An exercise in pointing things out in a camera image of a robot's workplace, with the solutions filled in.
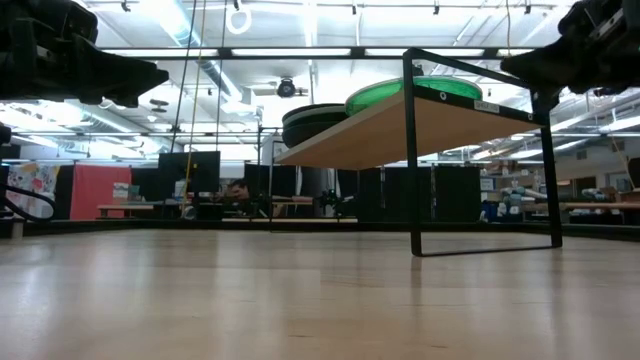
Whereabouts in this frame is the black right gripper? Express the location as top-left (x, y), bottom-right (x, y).
top-left (500, 0), bottom-right (640, 97)

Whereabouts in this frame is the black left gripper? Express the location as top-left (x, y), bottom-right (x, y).
top-left (0, 0), bottom-right (171, 108)

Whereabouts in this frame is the sage green plate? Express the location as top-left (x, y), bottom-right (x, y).
top-left (283, 105), bottom-right (350, 127)

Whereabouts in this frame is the green translucent plate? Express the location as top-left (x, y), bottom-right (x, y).
top-left (344, 74), bottom-right (484, 117)

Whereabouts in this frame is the red partition panel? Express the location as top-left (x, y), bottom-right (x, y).
top-left (69, 164), bottom-right (132, 221)

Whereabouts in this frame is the wooden top table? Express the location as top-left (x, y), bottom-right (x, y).
top-left (96, 203), bottom-right (157, 219)

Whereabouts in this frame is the colourful poster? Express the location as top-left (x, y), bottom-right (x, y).
top-left (7, 163), bottom-right (60, 210)

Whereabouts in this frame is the person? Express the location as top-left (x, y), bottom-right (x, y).
top-left (224, 178), bottom-right (254, 204)

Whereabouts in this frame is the black room partition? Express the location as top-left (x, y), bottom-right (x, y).
top-left (334, 166), bottom-right (482, 224)

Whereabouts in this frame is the black hanging cable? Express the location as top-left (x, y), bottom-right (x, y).
top-left (169, 0), bottom-right (199, 154)

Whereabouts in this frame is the black arm base cable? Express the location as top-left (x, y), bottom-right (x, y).
top-left (0, 182), bottom-right (57, 224)

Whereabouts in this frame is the black overhead camera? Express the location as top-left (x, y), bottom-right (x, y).
top-left (276, 76), bottom-right (298, 99)

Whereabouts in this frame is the wooden shelf with black frame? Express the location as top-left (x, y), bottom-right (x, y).
top-left (273, 47), bottom-right (564, 258)

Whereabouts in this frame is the black aluminium rig frame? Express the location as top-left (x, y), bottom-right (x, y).
top-left (0, 46), bottom-right (640, 244)

